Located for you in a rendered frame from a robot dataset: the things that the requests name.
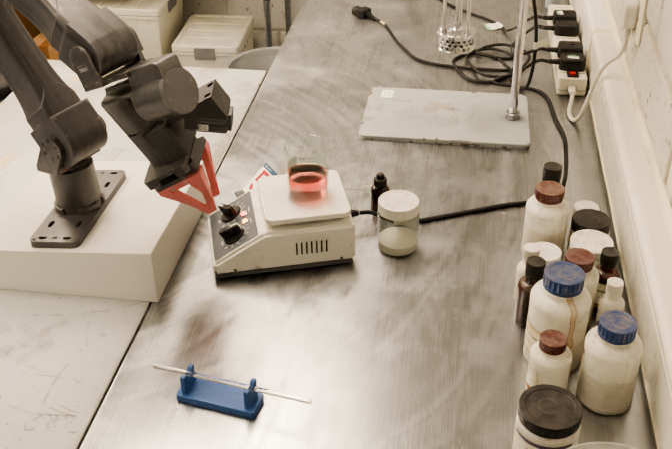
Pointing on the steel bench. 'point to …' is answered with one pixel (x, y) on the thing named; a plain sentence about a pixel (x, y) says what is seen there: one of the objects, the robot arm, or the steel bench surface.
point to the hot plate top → (281, 213)
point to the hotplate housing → (289, 245)
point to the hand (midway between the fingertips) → (210, 199)
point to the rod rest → (219, 396)
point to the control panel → (232, 223)
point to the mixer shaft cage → (453, 32)
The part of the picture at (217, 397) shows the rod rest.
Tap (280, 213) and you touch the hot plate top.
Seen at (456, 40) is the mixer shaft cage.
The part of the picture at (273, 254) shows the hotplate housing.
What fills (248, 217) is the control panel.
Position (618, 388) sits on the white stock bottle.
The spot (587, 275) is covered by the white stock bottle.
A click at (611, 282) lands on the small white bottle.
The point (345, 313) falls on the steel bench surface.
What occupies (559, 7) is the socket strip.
